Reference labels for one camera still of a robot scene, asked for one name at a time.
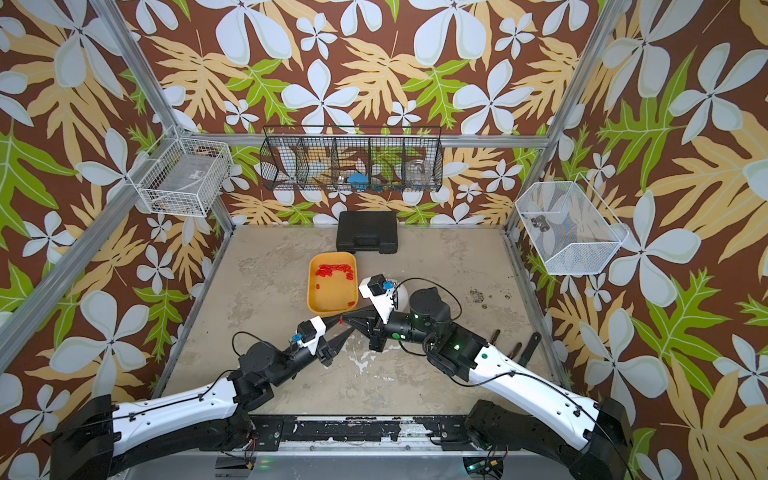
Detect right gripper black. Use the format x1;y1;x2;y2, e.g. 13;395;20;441
345;305;442;355

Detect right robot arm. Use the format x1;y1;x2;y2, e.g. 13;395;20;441
341;288;632;479

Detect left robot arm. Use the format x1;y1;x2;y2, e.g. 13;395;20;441
50;330;352;479

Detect white sphere with screws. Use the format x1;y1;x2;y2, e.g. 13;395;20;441
392;283;409;313

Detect yellow plastic tray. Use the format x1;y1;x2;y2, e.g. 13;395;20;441
307;252;359;317

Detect red sleeve pile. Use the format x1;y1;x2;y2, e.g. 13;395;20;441
315;264;355;281

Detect black plastic tool case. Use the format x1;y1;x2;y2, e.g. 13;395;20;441
336;211;399;254

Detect orange black pliers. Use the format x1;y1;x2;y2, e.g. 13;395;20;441
488;329;523;361

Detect white mesh basket right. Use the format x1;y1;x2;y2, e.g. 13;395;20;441
515;174;629;276

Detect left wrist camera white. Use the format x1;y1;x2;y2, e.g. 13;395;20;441
291;316;327;355

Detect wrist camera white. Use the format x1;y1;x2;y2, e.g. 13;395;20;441
291;316;327;355
358;274;396;324

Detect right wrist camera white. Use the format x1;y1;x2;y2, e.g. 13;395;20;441
358;274;396;324

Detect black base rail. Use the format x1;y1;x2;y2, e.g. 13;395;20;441
244;415;474;452

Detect black wire wall basket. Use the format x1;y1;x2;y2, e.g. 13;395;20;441
257;125;444;193

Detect dark green handled tool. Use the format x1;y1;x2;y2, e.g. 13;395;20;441
516;332;542;368

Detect white wire basket left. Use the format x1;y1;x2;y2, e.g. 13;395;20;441
134;127;233;218

